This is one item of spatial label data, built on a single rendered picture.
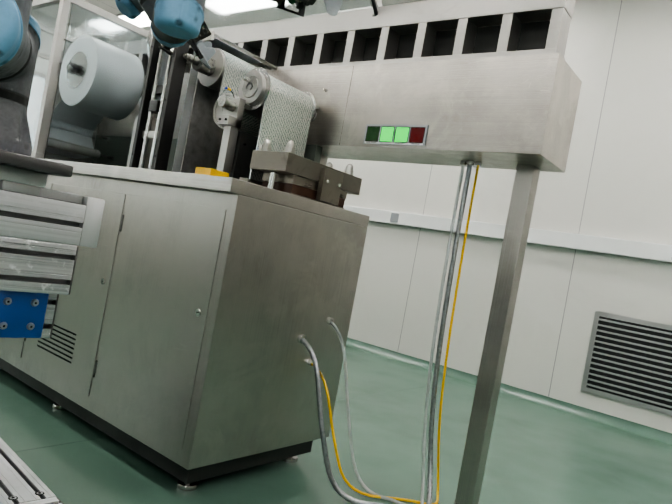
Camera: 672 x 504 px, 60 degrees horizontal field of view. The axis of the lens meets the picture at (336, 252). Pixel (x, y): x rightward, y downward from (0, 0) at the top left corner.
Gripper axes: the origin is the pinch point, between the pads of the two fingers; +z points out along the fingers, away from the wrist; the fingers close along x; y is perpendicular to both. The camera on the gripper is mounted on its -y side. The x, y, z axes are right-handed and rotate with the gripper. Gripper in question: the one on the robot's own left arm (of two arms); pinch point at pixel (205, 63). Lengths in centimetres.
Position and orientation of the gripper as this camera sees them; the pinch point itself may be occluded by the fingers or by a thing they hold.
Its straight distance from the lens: 211.0
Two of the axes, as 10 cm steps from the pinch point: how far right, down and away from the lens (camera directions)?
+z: 3.8, 6.0, 7.0
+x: -3.4, -6.2, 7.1
